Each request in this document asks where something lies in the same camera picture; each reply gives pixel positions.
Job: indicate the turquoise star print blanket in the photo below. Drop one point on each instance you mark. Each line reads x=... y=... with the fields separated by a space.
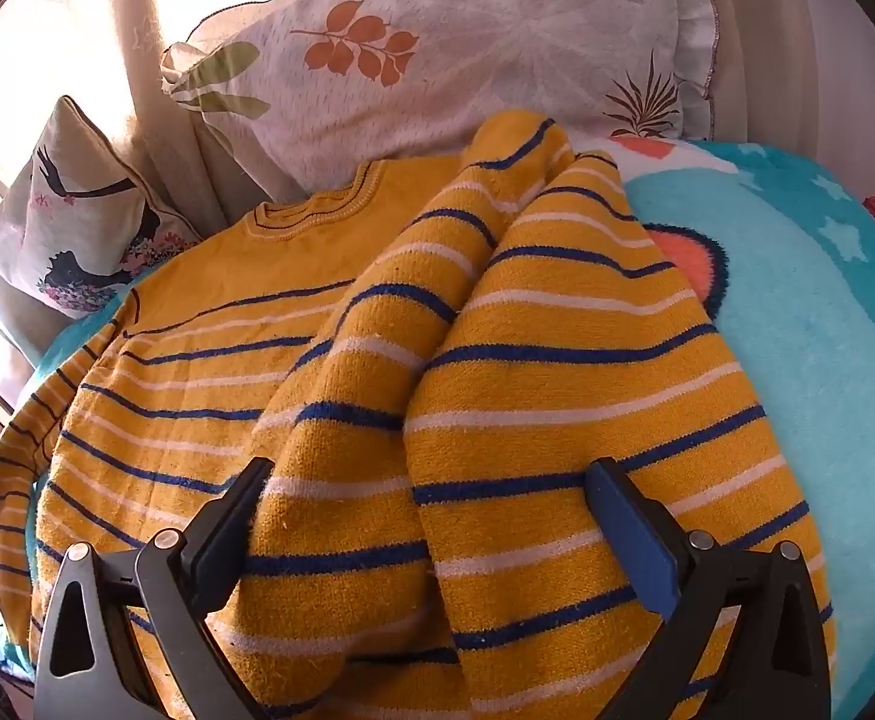
x=797 y=360

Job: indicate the yellow striped sweater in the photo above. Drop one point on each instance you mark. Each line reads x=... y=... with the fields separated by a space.
x=407 y=315

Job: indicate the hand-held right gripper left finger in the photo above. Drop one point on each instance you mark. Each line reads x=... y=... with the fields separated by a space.
x=220 y=547

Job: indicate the small bird print cushion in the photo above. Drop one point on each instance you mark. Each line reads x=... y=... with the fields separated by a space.
x=70 y=225

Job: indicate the white leaf print pillow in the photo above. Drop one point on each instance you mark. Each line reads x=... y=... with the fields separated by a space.
x=445 y=52

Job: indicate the beige curtain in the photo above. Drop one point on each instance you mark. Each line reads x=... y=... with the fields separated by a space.
x=107 y=52

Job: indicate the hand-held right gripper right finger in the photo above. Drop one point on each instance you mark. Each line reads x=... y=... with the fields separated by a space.
x=625 y=532

